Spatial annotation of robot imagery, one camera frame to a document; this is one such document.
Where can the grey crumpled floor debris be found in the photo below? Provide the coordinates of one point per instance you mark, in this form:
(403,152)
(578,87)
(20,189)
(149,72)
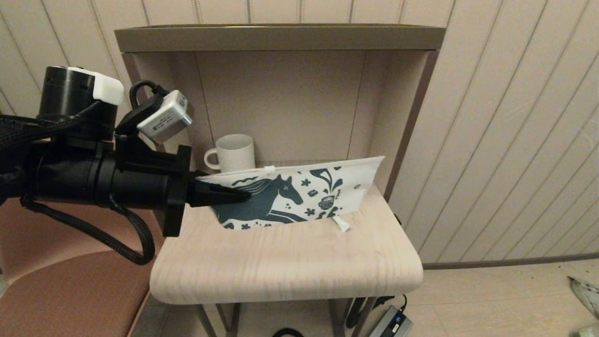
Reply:
(587,295)

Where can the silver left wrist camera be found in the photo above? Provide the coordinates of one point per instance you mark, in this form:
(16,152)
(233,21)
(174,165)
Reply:
(166,117)

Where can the grey power adapter brick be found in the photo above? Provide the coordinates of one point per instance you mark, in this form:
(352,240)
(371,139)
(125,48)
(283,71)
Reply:
(390,324)

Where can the white ribbed ceramic mug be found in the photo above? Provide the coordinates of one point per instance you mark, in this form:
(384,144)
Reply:
(234,152)

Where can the white toothbrush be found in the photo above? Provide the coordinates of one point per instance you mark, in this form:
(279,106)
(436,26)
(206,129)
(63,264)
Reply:
(341,225)

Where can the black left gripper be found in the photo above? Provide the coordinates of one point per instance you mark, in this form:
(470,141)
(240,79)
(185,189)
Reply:
(140,182)

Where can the black round floor object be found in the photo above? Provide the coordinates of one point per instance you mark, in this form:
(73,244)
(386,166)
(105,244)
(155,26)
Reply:
(288,333)

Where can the white horse-print zipper pouch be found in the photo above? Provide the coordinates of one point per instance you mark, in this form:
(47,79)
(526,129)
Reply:
(281,196)

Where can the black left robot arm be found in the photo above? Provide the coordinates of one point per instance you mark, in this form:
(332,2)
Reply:
(65,173)

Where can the light wood shelf desk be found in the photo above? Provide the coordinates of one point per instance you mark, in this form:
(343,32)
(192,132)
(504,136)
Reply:
(281,38)

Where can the dark metal table legs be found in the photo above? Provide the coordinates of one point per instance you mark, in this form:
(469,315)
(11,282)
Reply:
(235,323)

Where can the brown pink upholstered chair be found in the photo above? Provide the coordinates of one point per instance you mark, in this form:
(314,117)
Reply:
(70,299)

